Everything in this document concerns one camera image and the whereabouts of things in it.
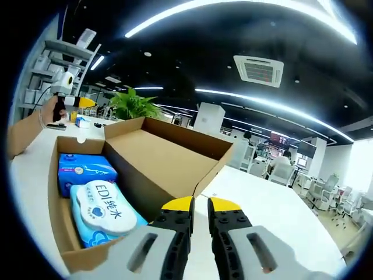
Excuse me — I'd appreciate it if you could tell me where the short ceiling light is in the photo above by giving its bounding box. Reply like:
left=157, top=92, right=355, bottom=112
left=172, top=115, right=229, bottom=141
left=89, top=54, right=105, bottom=71

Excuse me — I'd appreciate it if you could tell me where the white ribbed box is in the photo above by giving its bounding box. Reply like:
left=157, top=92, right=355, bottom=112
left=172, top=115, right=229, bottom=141
left=76, top=28, right=97, bottom=49

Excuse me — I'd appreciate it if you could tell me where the thin ceiling light strip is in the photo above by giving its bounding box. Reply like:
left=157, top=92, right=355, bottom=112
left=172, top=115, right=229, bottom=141
left=194, top=88, right=355, bottom=143

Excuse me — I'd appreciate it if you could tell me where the brown cardboard shoe box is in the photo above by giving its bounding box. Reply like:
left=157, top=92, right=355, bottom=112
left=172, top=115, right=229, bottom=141
left=48, top=116, right=235, bottom=274

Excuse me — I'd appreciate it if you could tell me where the light blue wet wipes pack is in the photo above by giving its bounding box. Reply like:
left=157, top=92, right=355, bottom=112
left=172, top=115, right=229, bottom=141
left=69, top=180, right=149, bottom=249

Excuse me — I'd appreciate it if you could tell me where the white pillar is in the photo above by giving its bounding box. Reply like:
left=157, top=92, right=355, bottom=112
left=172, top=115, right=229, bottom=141
left=193, top=101, right=226, bottom=135

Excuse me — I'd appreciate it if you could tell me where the red wall display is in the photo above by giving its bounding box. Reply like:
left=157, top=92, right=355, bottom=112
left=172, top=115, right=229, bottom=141
left=269, top=131, right=291, bottom=147

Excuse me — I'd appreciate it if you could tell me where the row of white office chairs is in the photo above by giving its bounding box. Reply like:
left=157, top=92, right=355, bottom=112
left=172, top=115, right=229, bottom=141
left=302, top=173, right=373, bottom=224

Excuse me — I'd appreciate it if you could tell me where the ceiling air conditioner vent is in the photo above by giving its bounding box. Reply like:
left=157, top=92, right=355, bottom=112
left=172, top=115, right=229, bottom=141
left=233, top=55, right=285, bottom=89

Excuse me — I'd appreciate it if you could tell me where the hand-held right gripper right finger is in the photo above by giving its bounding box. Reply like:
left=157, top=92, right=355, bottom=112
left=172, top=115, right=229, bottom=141
left=207, top=197, right=333, bottom=280

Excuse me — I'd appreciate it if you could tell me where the long ceiling light strip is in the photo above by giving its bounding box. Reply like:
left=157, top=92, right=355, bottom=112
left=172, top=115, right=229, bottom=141
left=124, top=0, right=358, bottom=45

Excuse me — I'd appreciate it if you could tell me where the green potted plant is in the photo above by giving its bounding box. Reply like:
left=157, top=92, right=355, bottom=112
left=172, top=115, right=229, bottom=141
left=109, top=87, right=161, bottom=121

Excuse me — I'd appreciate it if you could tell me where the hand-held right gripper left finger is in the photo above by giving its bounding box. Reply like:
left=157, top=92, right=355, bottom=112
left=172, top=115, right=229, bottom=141
left=69, top=195, right=195, bottom=280

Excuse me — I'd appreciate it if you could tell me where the blue soft tissue pack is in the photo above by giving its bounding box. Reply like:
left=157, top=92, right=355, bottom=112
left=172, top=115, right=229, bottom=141
left=57, top=153, right=118, bottom=199

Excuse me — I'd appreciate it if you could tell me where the small blue tissue box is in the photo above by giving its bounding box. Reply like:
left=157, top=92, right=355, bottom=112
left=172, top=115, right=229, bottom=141
left=74, top=115, right=92, bottom=130

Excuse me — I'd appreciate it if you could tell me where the person's left hand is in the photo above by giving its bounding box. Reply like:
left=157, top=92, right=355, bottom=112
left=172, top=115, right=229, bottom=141
left=39, top=94, right=69, bottom=130

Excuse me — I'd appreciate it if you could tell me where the grey storage shelf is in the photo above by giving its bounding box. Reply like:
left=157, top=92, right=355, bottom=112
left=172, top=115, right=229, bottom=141
left=19, top=39, right=102, bottom=112

